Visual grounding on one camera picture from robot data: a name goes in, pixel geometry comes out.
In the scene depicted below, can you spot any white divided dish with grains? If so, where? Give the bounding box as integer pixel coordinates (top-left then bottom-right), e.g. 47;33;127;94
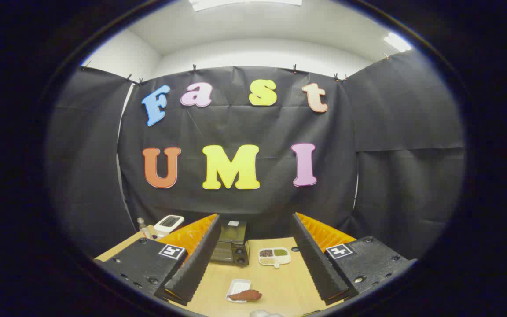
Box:
258;247;292;269

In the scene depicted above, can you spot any small ceiling light panel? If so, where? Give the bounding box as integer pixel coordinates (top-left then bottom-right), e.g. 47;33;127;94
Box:
383;32;412;52

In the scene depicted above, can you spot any white kitchen scale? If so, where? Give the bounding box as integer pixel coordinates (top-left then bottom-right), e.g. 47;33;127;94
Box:
154;215;185;238

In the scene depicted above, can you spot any black toaster oven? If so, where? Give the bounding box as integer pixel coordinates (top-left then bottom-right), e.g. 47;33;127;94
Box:
209;220;250;267

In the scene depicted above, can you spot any long ceiling light panel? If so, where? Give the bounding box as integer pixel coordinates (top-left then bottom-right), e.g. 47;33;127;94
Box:
190;0;302;11

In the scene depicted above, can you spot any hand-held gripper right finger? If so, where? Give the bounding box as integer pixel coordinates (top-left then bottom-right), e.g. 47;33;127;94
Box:
290;212;417;306

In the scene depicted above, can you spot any white ribbed plastic tray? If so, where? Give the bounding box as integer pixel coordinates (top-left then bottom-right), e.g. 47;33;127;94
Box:
226;279;252;303

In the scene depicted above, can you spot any row of small black clips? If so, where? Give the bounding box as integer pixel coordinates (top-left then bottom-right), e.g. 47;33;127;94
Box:
82;53;390;85

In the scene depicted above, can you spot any reddish brown meat slice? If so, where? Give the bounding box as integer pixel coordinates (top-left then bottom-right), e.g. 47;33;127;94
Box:
228;289;263;302

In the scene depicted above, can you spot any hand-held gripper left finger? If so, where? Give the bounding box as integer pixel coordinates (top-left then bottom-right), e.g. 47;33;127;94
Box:
96;214;222;306

